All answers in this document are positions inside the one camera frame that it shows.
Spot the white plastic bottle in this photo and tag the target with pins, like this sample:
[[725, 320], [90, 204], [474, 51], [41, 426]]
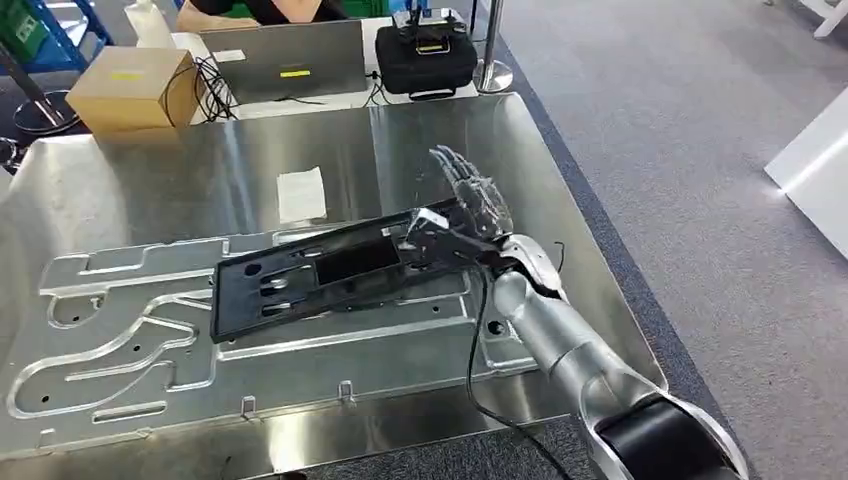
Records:
[[149, 26]]

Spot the grey laptop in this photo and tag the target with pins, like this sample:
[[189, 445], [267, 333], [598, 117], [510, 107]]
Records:
[[285, 60]]

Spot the blue metal shelf rack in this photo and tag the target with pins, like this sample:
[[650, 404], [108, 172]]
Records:
[[79, 33]]

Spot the black remote controller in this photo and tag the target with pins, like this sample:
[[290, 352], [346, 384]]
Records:
[[430, 36]]

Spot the black plastic mounting plate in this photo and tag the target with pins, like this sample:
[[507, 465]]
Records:
[[232, 311]]

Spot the white board panel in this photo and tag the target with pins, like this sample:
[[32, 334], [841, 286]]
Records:
[[821, 179]]

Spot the grooved metal jig plate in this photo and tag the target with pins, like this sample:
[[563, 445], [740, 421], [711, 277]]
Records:
[[132, 371]]

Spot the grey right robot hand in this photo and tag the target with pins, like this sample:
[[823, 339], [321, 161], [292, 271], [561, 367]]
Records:
[[484, 205]]

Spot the black carrying case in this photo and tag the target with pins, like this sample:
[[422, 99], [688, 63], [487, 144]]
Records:
[[424, 73]]

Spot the chrome stanchion post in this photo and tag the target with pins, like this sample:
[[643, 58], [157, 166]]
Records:
[[493, 73]]

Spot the black stanchion post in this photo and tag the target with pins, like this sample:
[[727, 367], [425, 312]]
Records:
[[46, 112]]

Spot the brown cardboard box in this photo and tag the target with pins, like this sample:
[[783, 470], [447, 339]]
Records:
[[126, 93]]

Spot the white paper sheet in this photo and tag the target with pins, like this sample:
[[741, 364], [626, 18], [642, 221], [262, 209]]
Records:
[[301, 195]]

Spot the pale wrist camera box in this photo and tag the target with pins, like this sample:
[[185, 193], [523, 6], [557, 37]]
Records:
[[427, 222]]

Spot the green plastic crate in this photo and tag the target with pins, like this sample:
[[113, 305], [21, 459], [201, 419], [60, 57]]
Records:
[[20, 26], [371, 6]]

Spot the person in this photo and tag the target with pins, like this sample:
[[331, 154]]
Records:
[[272, 9]]

